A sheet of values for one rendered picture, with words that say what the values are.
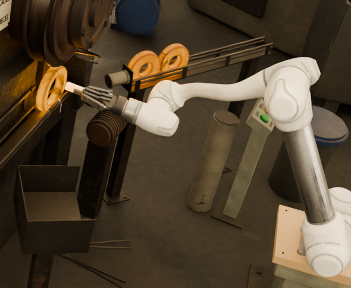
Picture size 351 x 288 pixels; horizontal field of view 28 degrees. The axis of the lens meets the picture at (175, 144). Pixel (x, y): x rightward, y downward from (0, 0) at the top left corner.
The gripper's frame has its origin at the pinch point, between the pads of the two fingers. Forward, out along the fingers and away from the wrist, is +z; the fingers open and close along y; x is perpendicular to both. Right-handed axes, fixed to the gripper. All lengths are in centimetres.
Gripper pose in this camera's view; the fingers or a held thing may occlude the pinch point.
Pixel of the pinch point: (74, 88)
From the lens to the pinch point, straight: 275.3
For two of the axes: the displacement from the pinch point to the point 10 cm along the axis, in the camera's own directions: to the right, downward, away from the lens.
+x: 2.9, -7.5, -5.9
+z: -9.3, -3.6, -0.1
